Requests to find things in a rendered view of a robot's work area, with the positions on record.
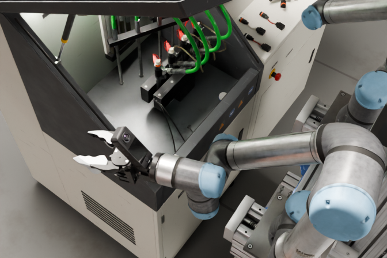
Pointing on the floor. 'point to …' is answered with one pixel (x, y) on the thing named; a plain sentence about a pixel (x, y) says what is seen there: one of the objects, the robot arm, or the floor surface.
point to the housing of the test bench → (25, 112)
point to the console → (285, 87)
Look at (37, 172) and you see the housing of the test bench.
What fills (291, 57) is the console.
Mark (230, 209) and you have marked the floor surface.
